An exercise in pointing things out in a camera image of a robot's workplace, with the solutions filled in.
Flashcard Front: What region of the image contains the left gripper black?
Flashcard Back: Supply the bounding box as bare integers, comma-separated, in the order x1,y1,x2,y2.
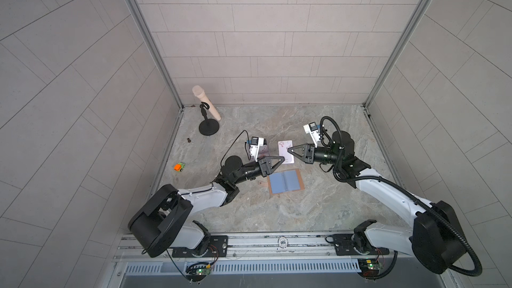
230,158,283,187

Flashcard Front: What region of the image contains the pink leather card wallet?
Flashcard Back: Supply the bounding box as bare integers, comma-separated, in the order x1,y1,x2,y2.
268,169,305,195

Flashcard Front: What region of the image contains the clear acrylic card holder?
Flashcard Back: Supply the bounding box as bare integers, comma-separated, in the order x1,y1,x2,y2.
257,139,270,159

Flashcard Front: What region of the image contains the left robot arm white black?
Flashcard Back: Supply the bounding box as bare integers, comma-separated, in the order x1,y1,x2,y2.
128,155,285,257

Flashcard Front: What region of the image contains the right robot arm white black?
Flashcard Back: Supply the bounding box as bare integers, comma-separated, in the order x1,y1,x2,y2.
287,131,481,275

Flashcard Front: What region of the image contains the black microphone stand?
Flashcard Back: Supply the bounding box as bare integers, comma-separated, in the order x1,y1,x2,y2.
199,102,220,136

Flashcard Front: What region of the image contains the orange green toy car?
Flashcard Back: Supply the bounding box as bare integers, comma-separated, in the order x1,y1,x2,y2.
173,162,185,171

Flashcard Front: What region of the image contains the beige microphone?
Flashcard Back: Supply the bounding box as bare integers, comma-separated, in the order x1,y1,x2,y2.
192,85,221,121

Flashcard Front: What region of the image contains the white ventilation grille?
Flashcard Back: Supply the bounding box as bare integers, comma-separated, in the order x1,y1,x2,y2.
125,259,361,275

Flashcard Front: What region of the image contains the left circuit board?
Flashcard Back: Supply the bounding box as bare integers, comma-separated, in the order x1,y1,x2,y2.
186,261,213,276

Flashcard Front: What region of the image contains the circuit board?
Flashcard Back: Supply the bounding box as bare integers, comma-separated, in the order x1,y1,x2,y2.
186,261,213,276
357,259,383,277

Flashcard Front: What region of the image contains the right circuit board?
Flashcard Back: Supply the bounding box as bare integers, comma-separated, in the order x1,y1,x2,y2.
357,259,383,277

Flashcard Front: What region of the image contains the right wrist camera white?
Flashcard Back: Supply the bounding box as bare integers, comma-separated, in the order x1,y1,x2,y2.
303,122,322,147

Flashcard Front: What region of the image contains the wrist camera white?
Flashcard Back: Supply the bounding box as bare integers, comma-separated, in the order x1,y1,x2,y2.
303,122,322,147
246,137,265,161

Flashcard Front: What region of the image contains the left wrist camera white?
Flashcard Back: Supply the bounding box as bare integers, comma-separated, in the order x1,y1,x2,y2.
246,137,265,161

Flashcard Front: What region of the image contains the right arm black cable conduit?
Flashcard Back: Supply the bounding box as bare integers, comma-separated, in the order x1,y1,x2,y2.
319,115,483,277

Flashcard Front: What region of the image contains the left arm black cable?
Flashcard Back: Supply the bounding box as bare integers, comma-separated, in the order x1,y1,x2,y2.
219,129,251,169

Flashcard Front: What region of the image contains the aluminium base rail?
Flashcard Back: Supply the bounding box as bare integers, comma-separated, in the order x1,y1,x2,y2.
114,231,393,262

